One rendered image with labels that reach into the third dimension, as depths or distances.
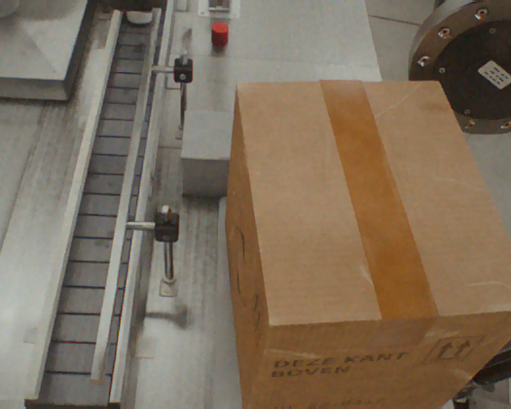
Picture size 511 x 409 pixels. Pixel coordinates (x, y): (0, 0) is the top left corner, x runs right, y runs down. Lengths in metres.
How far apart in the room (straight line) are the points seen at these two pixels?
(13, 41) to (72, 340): 0.60
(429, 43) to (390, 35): 2.09
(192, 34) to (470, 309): 0.85
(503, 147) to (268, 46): 1.43
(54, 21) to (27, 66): 0.13
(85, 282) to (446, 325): 0.45
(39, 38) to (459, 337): 0.88
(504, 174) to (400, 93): 1.68
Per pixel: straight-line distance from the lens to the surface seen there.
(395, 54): 2.71
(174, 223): 0.72
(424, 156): 0.64
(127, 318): 0.76
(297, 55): 1.20
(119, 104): 1.00
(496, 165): 2.38
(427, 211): 0.59
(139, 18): 1.16
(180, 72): 0.93
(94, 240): 0.83
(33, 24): 1.19
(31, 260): 0.89
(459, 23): 0.72
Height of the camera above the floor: 1.55
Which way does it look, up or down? 52 degrees down
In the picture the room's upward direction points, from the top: 7 degrees clockwise
